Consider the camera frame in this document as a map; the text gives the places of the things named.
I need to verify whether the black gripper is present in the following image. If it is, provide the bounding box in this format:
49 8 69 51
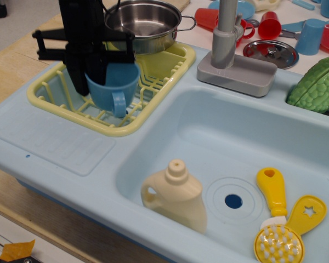
32 1 135 96

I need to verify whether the blue plastic cup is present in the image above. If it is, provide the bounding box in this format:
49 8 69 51
85 63 140 118

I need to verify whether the steel pot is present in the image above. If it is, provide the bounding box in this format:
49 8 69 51
105 1 183 55

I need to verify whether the red cup lying left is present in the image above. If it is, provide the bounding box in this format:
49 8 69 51
195 8 219 32

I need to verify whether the red cup lying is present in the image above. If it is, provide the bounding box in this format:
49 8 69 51
258 11 282 39
195 8 219 32

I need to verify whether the red cup lying centre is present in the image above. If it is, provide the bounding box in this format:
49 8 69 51
258 11 282 39

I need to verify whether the steel pot lid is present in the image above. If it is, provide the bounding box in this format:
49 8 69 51
243 40 299 70

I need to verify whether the blue upturned cup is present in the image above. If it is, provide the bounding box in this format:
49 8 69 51
295 19 325 55

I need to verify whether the yellow dish rack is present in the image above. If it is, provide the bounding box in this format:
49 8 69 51
26 42 196 136

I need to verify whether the black caster wheel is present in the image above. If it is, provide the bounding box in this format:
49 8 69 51
0 0 8 19

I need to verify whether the grey toy faucet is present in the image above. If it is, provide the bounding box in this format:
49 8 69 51
197 1 277 98

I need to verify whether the cream toy detergent bottle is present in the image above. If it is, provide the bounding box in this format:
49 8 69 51
140 159 208 234

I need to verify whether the light blue toy sink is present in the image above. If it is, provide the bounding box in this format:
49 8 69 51
0 38 329 263

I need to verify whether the red mug behind faucet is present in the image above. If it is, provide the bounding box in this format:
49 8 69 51
215 18 256 49

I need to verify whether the blue plate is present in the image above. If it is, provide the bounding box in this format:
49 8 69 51
208 0 256 20

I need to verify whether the cream toy item top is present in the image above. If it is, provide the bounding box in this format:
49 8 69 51
251 0 281 12

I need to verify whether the orange tape piece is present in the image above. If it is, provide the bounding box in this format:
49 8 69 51
0 239 35 262

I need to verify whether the blue toy knife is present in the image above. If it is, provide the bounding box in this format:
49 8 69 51
281 20 305 32

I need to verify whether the yellow dish brush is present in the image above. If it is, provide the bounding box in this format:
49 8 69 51
256 167 288 229

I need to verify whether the green bumpy toy vegetable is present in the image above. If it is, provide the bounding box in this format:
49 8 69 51
286 57 329 113

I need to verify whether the yellow star scrubber brush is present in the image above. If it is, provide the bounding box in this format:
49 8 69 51
254 195 327 262

